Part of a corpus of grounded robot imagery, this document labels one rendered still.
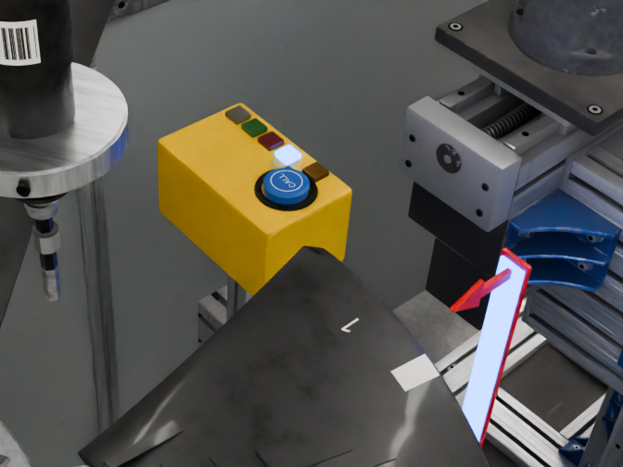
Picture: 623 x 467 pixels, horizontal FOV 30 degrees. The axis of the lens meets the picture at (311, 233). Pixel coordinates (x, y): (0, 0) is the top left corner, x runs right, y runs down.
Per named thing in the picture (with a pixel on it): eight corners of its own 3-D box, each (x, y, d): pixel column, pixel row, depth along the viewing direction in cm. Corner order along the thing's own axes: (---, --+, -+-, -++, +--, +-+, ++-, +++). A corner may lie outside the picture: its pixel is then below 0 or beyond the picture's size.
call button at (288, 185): (253, 191, 102) (254, 176, 100) (288, 173, 104) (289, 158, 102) (283, 216, 100) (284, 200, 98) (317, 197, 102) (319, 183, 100)
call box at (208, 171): (157, 222, 112) (154, 136, 105) (238, 182, 117) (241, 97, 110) (261, 320, 104) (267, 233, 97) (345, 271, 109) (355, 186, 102)
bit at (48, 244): (36, 301, 49) (23, 209, 45) (46, 283, 49) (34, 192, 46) (59, 307, 49) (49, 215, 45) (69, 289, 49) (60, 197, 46)
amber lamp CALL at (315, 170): (300, 173, 103) (301, 168, 103) (316, 165, 104) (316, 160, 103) (314, 183, 102) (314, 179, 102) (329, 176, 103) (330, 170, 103)
